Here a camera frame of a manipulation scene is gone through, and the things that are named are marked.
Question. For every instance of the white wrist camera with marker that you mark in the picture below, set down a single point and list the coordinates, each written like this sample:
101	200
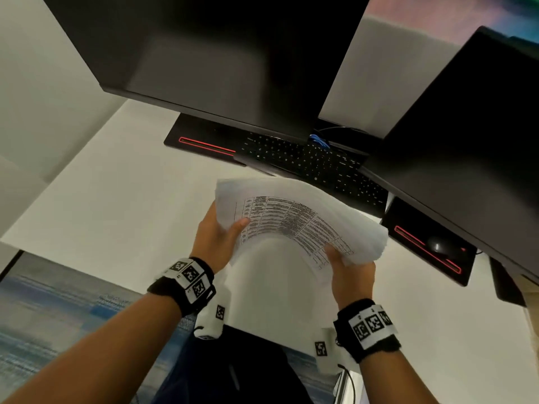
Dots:
326	349
212	317

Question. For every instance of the large black computer monitor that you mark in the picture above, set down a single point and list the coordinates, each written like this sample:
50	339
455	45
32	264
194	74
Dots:
219	54

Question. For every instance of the person's left thumb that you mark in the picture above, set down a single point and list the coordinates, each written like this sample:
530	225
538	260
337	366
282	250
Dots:
238	227

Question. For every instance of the stack of printed paper sheets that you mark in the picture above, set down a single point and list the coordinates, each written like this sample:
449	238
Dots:
303	214

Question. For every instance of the person's dark trousers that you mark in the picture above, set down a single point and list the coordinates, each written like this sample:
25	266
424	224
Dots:
240	370

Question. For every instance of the black box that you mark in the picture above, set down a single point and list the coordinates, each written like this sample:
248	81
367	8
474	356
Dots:
507	284

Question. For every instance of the person's left forearm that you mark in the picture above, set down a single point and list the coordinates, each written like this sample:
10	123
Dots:
97	349

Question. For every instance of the person's left hand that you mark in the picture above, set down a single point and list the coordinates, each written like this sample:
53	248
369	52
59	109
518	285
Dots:
212	243

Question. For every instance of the person's right thumb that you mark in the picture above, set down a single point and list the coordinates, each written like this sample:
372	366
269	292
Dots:
334	254

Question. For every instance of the person's right hand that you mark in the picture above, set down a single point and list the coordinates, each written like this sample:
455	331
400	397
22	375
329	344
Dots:
353	281

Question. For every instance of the black keyboard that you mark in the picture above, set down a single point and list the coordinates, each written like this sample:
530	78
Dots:
320	164

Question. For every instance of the person's right forearm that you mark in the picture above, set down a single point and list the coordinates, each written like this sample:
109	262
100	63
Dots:
391	378

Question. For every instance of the black computer mouse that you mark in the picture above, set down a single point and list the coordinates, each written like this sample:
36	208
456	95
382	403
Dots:
440	246

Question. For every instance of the black monitor base red strip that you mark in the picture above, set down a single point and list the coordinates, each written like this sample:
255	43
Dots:
417	231
198	136

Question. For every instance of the black wristband with marker tags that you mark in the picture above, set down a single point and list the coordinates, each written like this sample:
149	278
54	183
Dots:
368	330
187	284

